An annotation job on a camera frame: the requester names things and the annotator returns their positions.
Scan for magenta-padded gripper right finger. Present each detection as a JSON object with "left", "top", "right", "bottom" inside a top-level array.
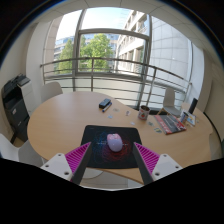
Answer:
[{"left": 132, "top": 142, "right": 184, "bottom": 186}]

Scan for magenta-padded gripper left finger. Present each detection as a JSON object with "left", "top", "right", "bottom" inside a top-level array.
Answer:
[{"left": 40, "top": 141, "right": 94, "bottom": 186}]

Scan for pink and lilac computer mouse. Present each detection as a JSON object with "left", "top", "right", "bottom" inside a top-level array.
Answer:
[{"left": 106, "top": 132, "right": 125, "bottom": 153}]

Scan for black mouse pad with swirl print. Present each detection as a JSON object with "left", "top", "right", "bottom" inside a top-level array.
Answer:
[{"left": 80, "top": 124, "right": 144, "bottom": 170}]

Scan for white chair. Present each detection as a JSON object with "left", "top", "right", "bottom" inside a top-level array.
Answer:
[
  {"left": 0, "top": 132, "right": 45, "bottom": 168},
  {"left": 40, "top": 81, "right": 64, "bottom": 104},
  {"left": 162, "top": 86, "right": 183, "bottom": 117}
]

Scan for red magazine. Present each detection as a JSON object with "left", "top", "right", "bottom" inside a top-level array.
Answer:
[{"left": 153, "top": 114, "right": 188, "bottom": 136}]

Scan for light colourful booklet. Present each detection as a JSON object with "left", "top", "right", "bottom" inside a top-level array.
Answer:
[{"left": 186, "top": 112, "right": 198, "bottom": 127}]

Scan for black and white office printer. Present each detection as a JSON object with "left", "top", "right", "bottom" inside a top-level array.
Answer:
[{"left": 1, "top": 73, "right": 35, "bottom": 143}]

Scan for blue marker pen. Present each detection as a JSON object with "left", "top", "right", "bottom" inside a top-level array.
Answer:
[{"left": 101, "top": 102, "right": 114, "bottom": 113}]

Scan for black whiteboard eraser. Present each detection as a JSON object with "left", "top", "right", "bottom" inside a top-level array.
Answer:
[{"left": 98, "top": 97, "right": 112, "bottom": 110}]

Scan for metal balcony railing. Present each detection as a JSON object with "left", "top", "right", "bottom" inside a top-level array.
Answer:
[{"left": 39, "top": 56, "right": 195, "bottom": 108}]

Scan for green tree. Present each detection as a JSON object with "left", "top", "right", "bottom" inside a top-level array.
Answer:
[{"left": 56, "top": 32, "right": 115, "bottom": 75}]

